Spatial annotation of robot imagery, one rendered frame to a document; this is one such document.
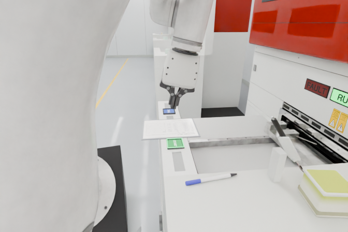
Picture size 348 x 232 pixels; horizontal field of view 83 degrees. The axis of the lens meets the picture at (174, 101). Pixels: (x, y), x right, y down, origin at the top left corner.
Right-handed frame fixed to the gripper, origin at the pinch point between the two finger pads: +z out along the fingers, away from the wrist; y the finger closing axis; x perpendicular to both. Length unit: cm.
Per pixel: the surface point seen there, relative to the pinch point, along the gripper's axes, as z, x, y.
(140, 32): 23, -796, 50
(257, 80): -2, -57, -59
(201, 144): 24.5, -17.0, -19.7
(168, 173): 15.8, 13.4, -0.2
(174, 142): 14.7, -0.6, -3.4
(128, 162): 116, -114, 11
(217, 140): 21.5, -17.1, -26.5
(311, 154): 12, 0, -56
